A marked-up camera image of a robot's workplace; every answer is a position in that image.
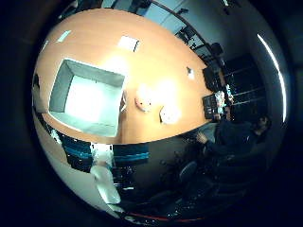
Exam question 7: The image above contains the pale green plush toy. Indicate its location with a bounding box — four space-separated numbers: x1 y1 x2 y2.
158 104 183 126

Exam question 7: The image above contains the white open container box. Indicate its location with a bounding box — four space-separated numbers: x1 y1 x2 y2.
47 57 128 139

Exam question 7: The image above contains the blue striped box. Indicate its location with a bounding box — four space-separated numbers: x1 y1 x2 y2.
61 135 94 173
113 143 151 168

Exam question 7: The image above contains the grey office chair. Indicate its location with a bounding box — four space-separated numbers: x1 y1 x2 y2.
178 160 200 183

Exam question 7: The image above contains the white paper sheet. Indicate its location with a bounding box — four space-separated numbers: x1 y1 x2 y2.
116 35 141 53

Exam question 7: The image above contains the black keyboard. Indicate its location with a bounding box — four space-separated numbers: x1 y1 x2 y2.
202 94 220 121

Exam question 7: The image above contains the small black white object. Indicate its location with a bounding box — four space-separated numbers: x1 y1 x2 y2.
186 65 196 80

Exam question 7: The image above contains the black monitor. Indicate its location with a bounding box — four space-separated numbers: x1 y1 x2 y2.
202 64 223 93

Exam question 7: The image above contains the person in dark clothes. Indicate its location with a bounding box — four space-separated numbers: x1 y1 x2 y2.
195 114 273 159

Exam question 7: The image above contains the black equipment stand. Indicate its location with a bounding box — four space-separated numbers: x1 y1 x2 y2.
174 25 206 51

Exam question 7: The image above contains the black shelf cabinet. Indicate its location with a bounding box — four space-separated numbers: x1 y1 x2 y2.
222 55 269 124

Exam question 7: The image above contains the ceiling light strip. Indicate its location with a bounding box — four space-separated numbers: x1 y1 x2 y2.
256 32 288 124

